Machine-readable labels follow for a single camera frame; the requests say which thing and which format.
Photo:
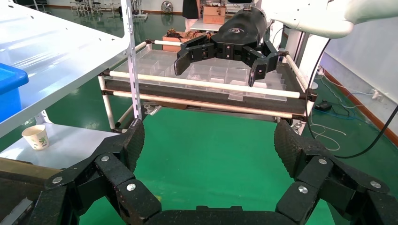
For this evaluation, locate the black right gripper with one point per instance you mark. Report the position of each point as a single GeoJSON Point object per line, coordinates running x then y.
{"type": "Point", "coordinates": [242, 29]}

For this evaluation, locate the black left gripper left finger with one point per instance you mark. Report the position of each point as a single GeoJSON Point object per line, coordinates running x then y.
{"type": "Point", "coordinates": [102, 174]}

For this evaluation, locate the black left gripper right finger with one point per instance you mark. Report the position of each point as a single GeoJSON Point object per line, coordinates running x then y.
{"type": "Point", "coordinates": [317, 174]}

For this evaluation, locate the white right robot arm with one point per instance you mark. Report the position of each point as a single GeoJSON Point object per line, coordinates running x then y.
{"type": "Point", "coordinates": [311, 18]}

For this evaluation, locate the clear plastic compartment box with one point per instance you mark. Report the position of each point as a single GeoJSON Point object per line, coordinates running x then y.
{"type": "Point", "coordinates": [155, 60]}

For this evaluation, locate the black tray with wooden rim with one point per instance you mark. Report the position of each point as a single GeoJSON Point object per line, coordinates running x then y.
{"type": "Point", "coordinates": [18, 169]}

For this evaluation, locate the brown shipping carton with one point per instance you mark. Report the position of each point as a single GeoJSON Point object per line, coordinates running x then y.
{"type": "Point", "coordinates": [214, 20]}
{"type": "Point", "coordinates": [214, 10]}

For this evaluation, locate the white background table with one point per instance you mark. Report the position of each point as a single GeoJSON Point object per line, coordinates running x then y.
{"type": "Point", "coordinates": [202, 26]}

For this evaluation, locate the white low shelf board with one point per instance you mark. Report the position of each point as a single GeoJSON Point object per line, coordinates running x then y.
{"type": "Point", "coordinates": [71, 143]}

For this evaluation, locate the silver binder clip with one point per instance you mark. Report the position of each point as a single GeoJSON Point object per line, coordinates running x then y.
{"type": "Point", "coordinates": [151, 109]}
{"type": "Point", "coordinates": [297, 126]}

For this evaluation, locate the standing person black top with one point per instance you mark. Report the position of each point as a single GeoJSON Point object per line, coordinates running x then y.
{"type": "Point", "coordinates": [190, 9]}

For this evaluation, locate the black power adapter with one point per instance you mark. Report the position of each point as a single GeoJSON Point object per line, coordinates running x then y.
{"type": "Point", "coordinates": [323, 106]}

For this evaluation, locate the round metal fan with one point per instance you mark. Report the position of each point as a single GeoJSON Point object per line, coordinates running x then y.
{"type": "Point", "coordinates": [167, 6]}

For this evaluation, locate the white robot torso column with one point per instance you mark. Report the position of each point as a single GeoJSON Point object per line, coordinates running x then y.
{"type": "Point", "coordinates": [311, 56]}

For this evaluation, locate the green tablecloth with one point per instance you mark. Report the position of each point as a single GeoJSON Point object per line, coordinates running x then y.
{"type": "Point", "coordinates": [205, 161]}

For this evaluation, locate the blue plastic bin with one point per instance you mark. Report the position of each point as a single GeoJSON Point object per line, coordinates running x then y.
{"type": "Point", "coordinates": [9, 90]}

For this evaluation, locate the white metal shelf board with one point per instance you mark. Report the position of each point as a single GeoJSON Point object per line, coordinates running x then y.
{"type": "Point", "coordinates": [62, 46]}

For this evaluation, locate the pipe frame cart black deck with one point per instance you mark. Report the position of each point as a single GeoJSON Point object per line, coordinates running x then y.
{"type": "Point", "coordinates": [186, 93]}

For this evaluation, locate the perforated grey shelf post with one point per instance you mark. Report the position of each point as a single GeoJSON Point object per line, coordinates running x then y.
{"type": "Point", "coordinates": [132, 62]}

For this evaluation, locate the white wall socket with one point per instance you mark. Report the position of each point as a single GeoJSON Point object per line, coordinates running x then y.
{"type": "Point", "coordinates": [375, 94]}

